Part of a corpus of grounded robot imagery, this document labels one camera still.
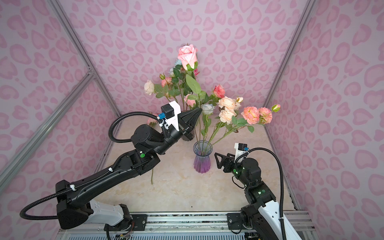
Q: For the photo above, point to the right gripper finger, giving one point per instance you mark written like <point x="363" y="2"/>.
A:
<point x="220" y="163"/>
<point x="220" y="157"/>

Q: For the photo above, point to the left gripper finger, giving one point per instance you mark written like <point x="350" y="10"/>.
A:
<point x="188" y="130"/>
<point x="189" y="118"/>

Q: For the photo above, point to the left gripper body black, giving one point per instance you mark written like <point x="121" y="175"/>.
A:
<point x="168" y="139"/>

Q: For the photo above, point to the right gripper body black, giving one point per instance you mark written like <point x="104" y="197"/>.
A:
<point x="237" y="170"/>

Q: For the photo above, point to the purple glass vase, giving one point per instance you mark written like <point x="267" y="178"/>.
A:
<point x="202" y="163"/>

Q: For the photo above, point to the red pink rose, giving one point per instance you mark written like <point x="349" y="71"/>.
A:
<point x="218" y="93"/>

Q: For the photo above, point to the peach spray rose stem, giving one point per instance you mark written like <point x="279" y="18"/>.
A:
<point x="227" y="119"/>

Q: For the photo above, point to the cream white rose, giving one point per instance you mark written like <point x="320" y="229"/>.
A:
<point x="149" y="87"/>

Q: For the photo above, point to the red grey glass vase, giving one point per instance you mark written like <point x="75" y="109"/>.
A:
<point x="189" y="138"/>

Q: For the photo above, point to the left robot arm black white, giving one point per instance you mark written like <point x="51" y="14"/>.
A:
<point x="74" y="208"/>

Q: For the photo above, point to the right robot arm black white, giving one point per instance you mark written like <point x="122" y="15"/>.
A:
<point x="263" y="213"/>

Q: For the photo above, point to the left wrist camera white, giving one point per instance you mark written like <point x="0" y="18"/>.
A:
<point x="169" y="115"/>

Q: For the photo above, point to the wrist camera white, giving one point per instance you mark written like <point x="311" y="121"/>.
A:
<point x="242" y="151"/>
<point x="169" y="115"/>

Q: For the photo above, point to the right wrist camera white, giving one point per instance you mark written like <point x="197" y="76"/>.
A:
<point x="242" y="151"/>

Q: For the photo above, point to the diagonal aluminium frame bar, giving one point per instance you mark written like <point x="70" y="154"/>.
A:
<point x="22" y="156"/>

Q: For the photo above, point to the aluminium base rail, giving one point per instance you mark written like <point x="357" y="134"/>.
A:
<point x="168" y="226"/>

